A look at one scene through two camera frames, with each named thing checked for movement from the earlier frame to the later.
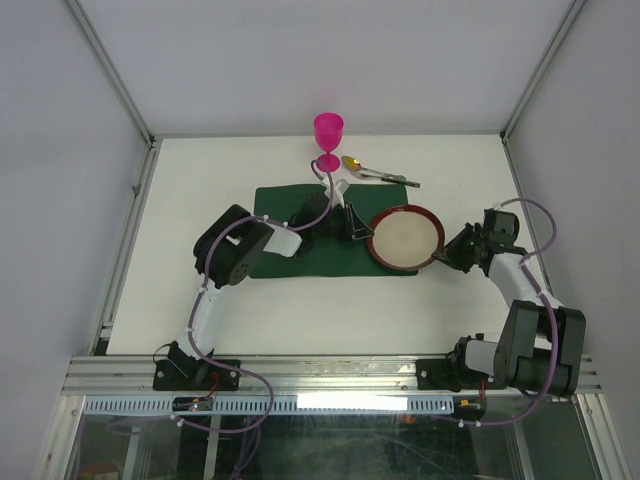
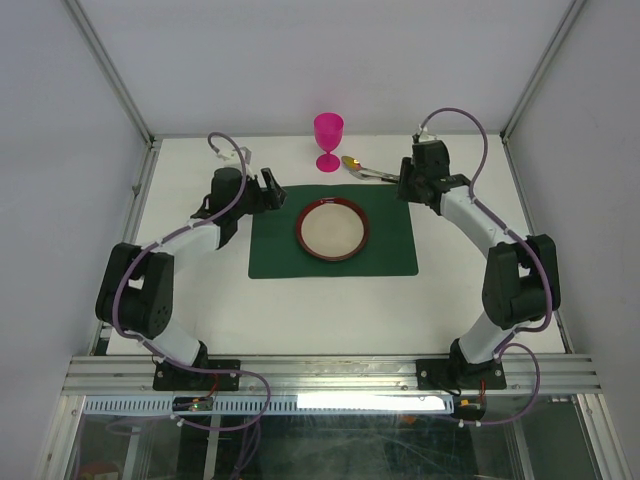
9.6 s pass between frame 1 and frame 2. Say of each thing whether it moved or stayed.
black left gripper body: moved
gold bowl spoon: stayed
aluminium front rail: stayed
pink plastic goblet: stayed
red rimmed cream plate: moved
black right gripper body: moved
